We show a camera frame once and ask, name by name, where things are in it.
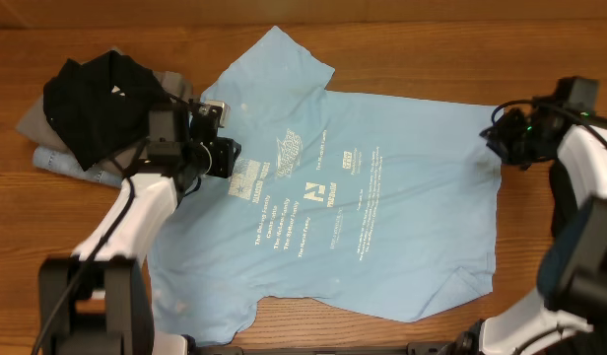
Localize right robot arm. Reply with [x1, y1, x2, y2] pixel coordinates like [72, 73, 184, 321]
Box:
[407, 76, 607, 355]

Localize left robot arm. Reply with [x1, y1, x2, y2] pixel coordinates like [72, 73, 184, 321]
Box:
[33, 99, 241, 355]

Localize black garment at right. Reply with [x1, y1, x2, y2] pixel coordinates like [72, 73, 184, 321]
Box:
[549, 160, 578, 238]

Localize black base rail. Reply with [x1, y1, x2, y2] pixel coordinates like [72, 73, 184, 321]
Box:
[188, 342, 471, 355]

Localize grey folded garment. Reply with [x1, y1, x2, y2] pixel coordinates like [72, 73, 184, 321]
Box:
[16, 69, 193, 167]

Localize light blue printed t-shirt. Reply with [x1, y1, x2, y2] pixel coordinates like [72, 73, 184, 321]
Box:
[148, 28, 501, 345]

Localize light blue folded jeans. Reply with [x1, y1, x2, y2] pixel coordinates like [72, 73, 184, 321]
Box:
[33, 146, 122, 188]

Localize black folded shirt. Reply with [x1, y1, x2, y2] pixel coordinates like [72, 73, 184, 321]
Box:
[43, 50, 169, 170]

